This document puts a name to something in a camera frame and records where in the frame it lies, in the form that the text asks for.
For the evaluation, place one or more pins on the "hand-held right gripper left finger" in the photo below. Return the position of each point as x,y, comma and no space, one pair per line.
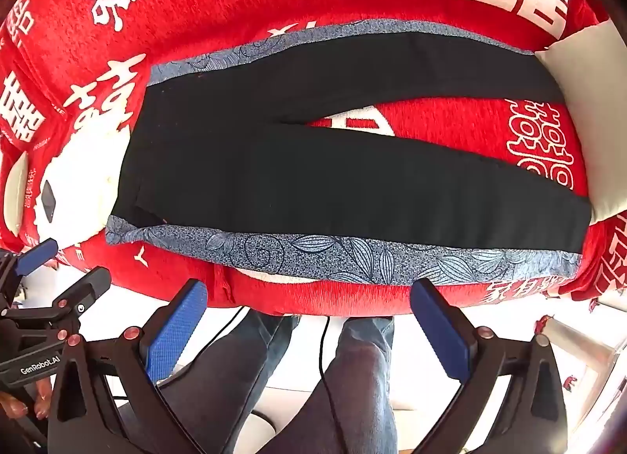
175,331

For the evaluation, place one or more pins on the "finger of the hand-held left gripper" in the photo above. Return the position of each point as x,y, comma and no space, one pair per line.
83,290
36,254

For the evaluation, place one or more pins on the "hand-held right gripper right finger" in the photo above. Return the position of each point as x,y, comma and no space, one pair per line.
441,331

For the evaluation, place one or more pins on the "black shorts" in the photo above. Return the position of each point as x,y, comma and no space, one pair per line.
318,175

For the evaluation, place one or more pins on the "person's left hand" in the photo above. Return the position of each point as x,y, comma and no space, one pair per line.
29,402

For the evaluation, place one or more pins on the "person's left leg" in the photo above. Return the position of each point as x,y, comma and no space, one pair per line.
235,375

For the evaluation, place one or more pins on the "person's leg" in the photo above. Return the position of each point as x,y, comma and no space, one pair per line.
352,385
235,375

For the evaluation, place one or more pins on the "person's right leg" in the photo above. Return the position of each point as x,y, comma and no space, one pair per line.
352,385

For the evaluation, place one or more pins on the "white furniture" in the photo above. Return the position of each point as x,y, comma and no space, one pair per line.
583,351

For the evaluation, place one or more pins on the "white pillow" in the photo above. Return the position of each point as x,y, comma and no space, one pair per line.
595,116

